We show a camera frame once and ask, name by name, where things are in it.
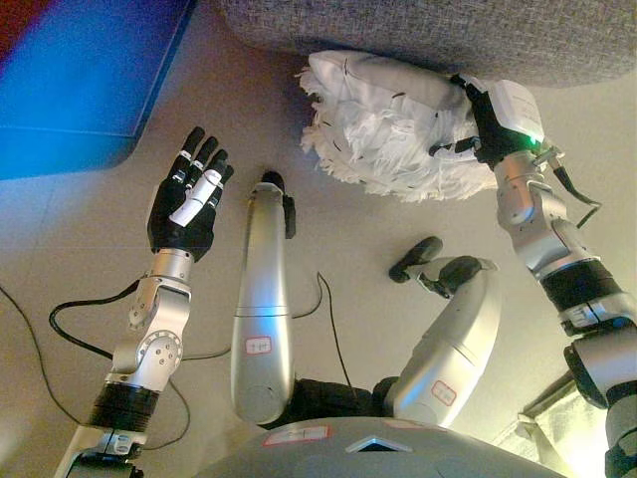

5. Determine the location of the black left robot foot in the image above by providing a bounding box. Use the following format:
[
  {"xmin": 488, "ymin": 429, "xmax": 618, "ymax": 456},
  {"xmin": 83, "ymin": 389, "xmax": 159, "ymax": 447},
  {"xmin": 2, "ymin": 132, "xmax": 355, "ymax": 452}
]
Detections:
[{"xmin": 260, "ymin": 169, "xmax": 299, "ymax": 240}]

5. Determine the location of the white fringed throw pillow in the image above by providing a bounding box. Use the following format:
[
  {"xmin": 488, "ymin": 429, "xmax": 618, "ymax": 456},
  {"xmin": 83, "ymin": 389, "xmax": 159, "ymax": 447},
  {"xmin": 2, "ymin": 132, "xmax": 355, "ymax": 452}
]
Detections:
[{"xmin": 298, "ymin": 49, "xmax": 500, "ymax": 205}]

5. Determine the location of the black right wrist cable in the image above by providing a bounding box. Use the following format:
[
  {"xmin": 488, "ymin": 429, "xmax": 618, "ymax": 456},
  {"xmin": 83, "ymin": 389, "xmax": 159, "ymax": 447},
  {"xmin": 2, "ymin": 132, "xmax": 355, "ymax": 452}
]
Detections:
[{"xmin": 533, "ymin": 142, "xmax": 604, "ymax": 230}]

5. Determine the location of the silver left robot leg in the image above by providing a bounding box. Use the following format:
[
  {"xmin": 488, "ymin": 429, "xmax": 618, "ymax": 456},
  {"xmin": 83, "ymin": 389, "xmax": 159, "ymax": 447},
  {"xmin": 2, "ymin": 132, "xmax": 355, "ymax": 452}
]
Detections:
[{"xmin": 230, "ymin": 181, "xmax": 299, "ymax": 427}]

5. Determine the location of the grey fabric armchair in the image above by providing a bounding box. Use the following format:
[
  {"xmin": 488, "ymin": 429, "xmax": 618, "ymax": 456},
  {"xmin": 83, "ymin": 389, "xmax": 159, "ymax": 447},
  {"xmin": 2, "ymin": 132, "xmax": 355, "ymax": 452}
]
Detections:
[{"xmin": 212, "ymin": 0, "xmax": 637, "ymax": 90}]

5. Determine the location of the silver right robot leg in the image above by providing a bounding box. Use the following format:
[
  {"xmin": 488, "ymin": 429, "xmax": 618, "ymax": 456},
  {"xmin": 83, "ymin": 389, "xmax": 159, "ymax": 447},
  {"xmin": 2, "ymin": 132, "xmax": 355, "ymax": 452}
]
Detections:
[{"xmin": 384, "ymin": 255, "xmax": 504, "ymax": 430}]

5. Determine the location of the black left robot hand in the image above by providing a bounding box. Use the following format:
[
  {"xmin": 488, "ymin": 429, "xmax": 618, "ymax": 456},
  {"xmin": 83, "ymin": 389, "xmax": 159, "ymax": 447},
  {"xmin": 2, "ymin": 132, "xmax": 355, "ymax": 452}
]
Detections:
[{"xmin": 147, "ymin": 125, "xmax": 236, "ymax": 265}]

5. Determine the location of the grey robot torso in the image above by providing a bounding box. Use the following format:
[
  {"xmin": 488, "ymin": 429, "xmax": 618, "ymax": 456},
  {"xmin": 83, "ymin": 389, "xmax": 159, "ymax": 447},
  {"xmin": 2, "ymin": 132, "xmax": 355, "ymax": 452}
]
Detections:
[{"xmin": 192, "ymin": 415, "xmax": 566, "ymax": 478}]

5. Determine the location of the black right robot foot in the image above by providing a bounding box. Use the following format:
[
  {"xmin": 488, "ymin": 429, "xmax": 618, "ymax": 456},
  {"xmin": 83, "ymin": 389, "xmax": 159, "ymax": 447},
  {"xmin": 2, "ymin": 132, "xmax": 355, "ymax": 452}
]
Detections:
[{"xmin": 388, "ymin": 235, "xmax": 445, "ymax": 285}]

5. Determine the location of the cream bed blanket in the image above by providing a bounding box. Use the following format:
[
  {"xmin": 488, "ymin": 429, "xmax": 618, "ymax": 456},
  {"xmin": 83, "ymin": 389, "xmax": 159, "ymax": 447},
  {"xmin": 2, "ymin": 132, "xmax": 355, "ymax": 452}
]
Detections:
[{"xmin": 491, "ymin": 371, "xmax": 614, "ymax": 478}]

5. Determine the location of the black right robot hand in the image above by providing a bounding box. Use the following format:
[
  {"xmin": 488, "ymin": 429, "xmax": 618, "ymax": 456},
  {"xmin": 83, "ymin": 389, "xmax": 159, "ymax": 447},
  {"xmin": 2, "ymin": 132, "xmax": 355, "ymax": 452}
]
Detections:
[{"xmin": 429, "ymin": 73, "xmax": 546, "ymax": 173}]

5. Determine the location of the silver robot leg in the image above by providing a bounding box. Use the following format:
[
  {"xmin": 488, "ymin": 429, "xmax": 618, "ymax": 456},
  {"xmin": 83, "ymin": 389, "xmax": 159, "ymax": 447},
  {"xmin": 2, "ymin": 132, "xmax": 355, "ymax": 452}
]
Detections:
[
  {"xmin": 384, "ymin": 255, "xmax": 504, "ymax": 430},
  {"xmin": 230, "ymin": 181, "xmax": 299, "ymax": 427}
]

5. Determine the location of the black robot foot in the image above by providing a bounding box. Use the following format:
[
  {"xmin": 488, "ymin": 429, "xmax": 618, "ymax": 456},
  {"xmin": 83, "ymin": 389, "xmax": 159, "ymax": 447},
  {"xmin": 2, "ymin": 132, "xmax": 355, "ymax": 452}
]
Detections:
[
  {"xmin": 260, "ymin": 169, "xmax": 299, "ymax": 240},
  {"xmin": 388, "ymin": 235, "xmax": 445, "ymax": 285}
]

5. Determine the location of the thin black floor cable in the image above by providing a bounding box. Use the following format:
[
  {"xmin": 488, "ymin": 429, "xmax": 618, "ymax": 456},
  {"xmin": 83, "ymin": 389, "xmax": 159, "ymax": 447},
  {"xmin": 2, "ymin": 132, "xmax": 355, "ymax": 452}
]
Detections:
[
  {"xmin": 0, "ymin": 283, "xmax": 192, "ymax": 452},
  {"xmin": 292, "ymin": 270, "xmax": 360, "ymax": 400}
]

